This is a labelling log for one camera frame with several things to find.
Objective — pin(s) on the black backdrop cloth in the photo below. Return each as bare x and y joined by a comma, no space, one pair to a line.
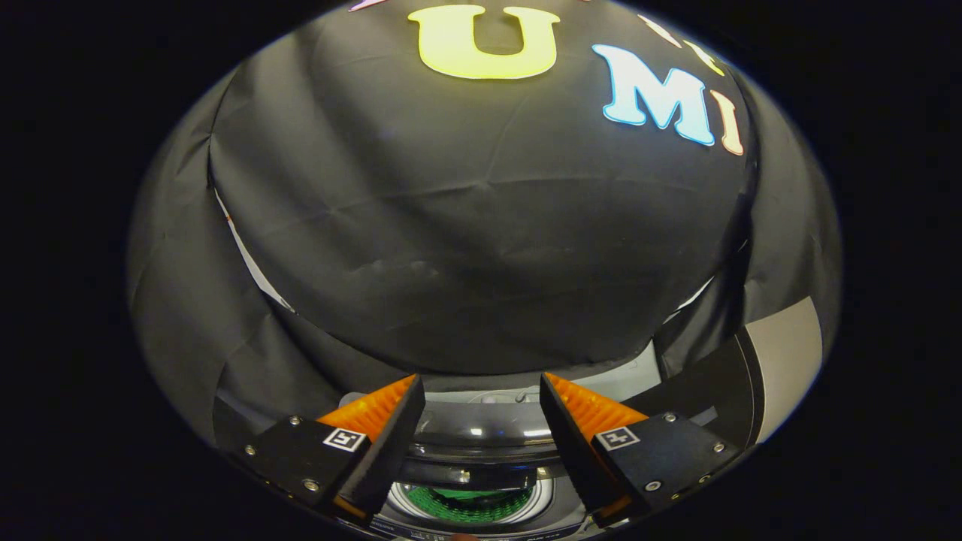
466,225

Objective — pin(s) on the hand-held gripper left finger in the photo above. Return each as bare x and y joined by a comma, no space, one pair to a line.
387,443

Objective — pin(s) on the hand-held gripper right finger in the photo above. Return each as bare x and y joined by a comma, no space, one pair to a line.
571,443

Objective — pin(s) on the dark grey washing machine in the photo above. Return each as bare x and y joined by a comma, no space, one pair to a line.
511,531

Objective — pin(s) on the beige cabinet with dark top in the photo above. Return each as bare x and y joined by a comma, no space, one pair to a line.
721,383

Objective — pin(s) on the green polo shirt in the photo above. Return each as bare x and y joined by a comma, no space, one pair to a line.
466,505

